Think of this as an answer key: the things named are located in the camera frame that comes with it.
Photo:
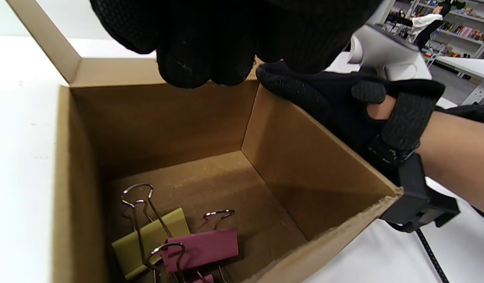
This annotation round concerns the person's right forearm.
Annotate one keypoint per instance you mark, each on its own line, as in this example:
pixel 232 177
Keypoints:
pixel 458 157

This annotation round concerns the person's right hand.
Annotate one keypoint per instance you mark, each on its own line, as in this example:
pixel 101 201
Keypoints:
pixel 336 102

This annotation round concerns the grey white controller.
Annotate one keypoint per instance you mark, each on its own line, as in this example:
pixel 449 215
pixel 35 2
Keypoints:
pixel 383 51

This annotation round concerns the brown cardboard mailer box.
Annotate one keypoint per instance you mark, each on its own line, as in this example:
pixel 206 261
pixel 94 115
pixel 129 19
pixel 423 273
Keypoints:
pixel 167 122

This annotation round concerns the person's left hand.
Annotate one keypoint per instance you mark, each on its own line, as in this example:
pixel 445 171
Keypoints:
pixel 226 35

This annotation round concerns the yellow binder clip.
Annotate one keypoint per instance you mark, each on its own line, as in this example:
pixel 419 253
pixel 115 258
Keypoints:
pixel 163 232

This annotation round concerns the metal storage shelf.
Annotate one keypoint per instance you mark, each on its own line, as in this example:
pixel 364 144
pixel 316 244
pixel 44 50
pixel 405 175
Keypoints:
pixel 466 31

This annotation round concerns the pink binder clip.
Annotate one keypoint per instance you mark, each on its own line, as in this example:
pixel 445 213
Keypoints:
pixel 204 279
pixel 206 245

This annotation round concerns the white table with legs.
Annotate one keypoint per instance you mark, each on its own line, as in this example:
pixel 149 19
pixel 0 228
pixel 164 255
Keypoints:
pixel 470 65

